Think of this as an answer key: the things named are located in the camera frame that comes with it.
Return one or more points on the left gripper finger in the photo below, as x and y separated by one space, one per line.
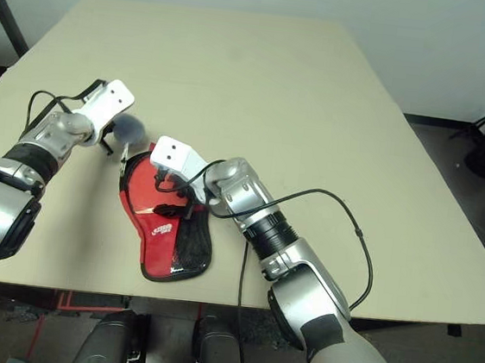
105 143

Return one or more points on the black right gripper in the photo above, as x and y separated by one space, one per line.
185 206

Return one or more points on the red black paddle case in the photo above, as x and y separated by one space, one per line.
160 259

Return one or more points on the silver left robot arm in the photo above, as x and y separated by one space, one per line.
0 212

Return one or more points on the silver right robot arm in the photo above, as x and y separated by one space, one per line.
300 291

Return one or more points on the black robot foot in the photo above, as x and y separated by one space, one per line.
139 346

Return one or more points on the grey left robot leg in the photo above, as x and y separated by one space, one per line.
108 343

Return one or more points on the grey robot leg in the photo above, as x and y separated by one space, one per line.
217 354
108 343

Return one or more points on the grey right robot leg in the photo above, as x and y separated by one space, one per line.
217 354

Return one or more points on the beige side table black legs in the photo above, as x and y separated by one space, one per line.
11 25

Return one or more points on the grey floor box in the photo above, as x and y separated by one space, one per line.
17 361

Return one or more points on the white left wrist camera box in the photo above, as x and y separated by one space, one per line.
107 102

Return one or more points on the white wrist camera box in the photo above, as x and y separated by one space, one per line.
172 152
107 102

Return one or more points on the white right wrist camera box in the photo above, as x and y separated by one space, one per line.
172 152

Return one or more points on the black table bracket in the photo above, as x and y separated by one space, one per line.
454 330

